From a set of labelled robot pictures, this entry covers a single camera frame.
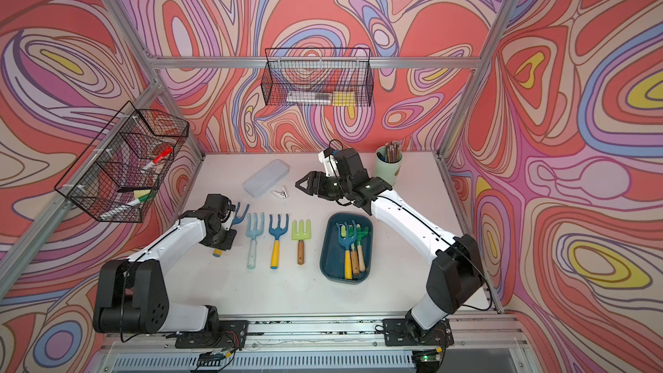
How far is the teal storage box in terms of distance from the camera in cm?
84

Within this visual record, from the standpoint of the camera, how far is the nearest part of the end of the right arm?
578 mm

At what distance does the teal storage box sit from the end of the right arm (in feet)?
0.86
